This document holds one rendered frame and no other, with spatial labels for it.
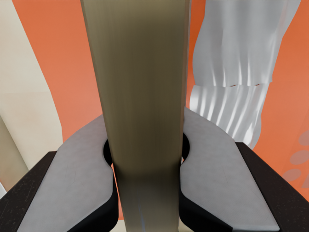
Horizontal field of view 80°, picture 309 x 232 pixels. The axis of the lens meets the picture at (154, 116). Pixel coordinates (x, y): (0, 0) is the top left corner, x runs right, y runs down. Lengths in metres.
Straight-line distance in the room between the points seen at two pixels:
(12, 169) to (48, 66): 0.12
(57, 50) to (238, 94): 0.16
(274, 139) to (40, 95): 0.24
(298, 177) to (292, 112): 0.10
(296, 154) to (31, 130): 0.29
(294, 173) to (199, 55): 0.20
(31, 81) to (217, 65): 0.16
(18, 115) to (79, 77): 0.08
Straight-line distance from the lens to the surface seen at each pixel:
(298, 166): 0.29
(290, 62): 0.20
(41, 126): 0.22
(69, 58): 0.18
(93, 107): 0.19
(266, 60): 0.19
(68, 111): 0.20
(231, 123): 0.20
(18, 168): 0.25
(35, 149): 0.24
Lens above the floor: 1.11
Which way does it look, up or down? 60 degrees down
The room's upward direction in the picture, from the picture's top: 177 degrees clockwise
